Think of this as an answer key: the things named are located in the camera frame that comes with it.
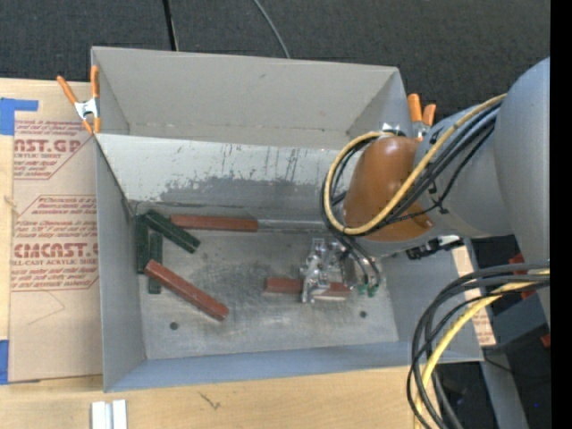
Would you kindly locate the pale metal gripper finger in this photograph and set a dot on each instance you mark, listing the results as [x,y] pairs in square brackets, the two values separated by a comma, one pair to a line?
[311,271]
[319,297]

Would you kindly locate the red-brown block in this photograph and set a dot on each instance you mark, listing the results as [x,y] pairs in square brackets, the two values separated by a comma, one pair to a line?
[187,289]
[281,285]
[214,223]

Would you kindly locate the grey metal bin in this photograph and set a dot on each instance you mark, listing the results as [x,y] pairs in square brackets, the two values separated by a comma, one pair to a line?
[268,329]

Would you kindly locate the dark green flat block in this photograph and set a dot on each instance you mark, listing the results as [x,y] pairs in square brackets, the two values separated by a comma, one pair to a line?
[174,233]
[142,244]
[156,262]

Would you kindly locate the black cylinder on white bracket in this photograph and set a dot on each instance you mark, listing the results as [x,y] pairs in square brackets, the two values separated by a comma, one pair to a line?
[424,250]

